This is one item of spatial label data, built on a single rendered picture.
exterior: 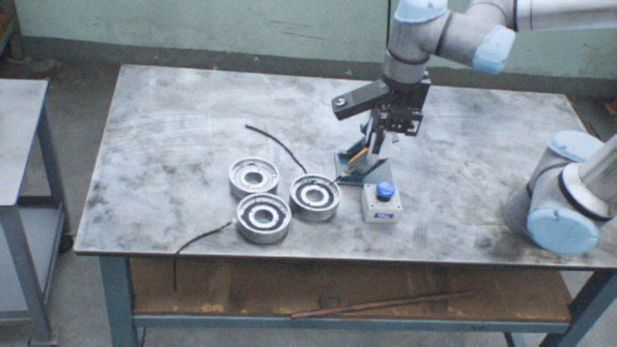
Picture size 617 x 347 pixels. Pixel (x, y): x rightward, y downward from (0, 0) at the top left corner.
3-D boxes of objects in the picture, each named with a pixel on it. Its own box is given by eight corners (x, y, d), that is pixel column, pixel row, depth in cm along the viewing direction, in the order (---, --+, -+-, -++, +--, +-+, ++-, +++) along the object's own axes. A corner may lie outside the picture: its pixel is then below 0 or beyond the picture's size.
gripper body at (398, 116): (415, 140, 115) (433, 88, 107) (370, 137, 114) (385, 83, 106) (409, 115, 121) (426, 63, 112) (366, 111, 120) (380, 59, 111)
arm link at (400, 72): (389, 62, 103) (384, 37, 109) (383, 85, 106) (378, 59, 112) (432, 67, 104) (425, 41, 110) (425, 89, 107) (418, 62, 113)
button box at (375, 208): (364, 223, 127) (369, 207, 124) (360, 198, 132) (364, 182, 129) (402, 224, 128) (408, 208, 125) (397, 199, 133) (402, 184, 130)
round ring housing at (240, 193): (226, 171, 133) (227, 157, 130) (274, 170, 135) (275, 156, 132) (229, 207, 125) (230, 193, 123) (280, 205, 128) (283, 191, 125)
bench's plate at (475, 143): (74, 256, 114) (72, 250, 113) (122, 70, 157) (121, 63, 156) (666, 274, 130) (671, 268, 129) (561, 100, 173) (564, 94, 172)
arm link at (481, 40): (523, 13, 102) (459, -6, 104) (513, 44, 94) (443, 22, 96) (507, 53, 107) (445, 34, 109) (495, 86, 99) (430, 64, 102)
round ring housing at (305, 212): (340, 224, 126) (343, 211, 123) (289, 222, 124) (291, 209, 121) (334, 188, 133) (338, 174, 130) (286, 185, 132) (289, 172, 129)
